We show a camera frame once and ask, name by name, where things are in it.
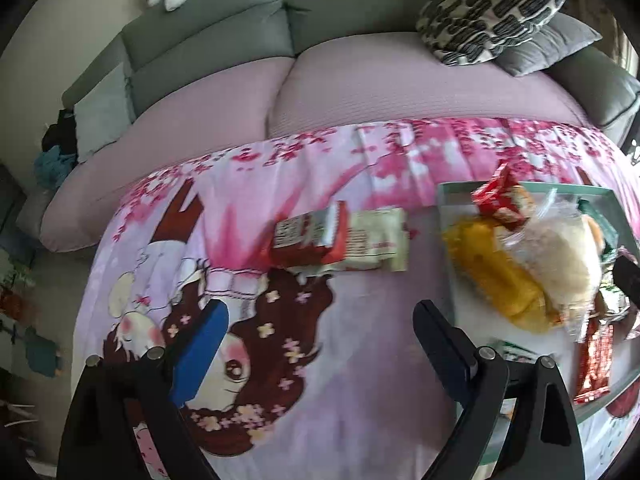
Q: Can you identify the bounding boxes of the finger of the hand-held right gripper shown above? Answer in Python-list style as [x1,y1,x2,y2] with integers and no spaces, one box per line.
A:
[612,255,640,307]

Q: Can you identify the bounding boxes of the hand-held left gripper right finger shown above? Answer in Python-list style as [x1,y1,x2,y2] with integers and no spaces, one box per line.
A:
[412,300,586,480]

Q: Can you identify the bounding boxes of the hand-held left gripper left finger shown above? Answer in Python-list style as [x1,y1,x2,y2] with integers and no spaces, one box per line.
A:
[57,299,231,480]

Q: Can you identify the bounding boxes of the teal shallow cardboard box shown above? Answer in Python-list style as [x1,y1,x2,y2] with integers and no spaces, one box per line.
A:
[436,181,640,422]

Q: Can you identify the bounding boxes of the round bread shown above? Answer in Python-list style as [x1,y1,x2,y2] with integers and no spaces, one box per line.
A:
[502,195,609,342]

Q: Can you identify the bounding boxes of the green striped snack packet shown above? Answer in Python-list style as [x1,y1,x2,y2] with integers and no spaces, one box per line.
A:
[490,340,539,364]

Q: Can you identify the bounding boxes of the golden cake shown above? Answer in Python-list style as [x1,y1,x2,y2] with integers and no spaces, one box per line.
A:
[442,215,549,334]

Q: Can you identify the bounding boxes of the long red snack packet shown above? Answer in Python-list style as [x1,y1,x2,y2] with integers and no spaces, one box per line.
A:
[574,317,615,405]

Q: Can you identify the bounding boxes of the cream white snack packet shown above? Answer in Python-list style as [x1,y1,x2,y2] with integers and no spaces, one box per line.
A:
[300,207,410,276]

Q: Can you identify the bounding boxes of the red cartoon snack packet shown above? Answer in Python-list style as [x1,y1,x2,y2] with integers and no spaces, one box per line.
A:
[472,162,534,231]

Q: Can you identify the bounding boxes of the dark red and white packet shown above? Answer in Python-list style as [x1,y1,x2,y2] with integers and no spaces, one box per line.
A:
[271,201,351,269]

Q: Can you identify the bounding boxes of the pink printed blanket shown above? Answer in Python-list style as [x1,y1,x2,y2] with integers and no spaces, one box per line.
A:
[72,117,640,480]

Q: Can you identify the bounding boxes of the patterned floor mat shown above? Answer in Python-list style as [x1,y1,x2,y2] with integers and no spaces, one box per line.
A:
[0,245,66,386]

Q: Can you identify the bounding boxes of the teal cloth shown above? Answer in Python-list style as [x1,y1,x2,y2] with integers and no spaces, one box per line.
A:
[34,147,76,191]

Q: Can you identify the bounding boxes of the light grey pillow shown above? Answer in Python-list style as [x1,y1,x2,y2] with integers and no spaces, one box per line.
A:
[75,62,134,164]

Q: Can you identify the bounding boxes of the dark clothing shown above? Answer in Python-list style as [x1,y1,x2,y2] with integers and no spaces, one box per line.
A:
[41,109,79,154]

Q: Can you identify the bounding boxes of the pink sofa cover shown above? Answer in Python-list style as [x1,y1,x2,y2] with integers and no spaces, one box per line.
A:
[40,32,597,254]

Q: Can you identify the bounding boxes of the black and white patterned pillow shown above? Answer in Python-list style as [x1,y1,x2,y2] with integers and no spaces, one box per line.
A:
[416,0,571,67]

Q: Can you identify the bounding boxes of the grey sofa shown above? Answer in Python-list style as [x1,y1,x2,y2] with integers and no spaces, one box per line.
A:
[15,0,640,234]

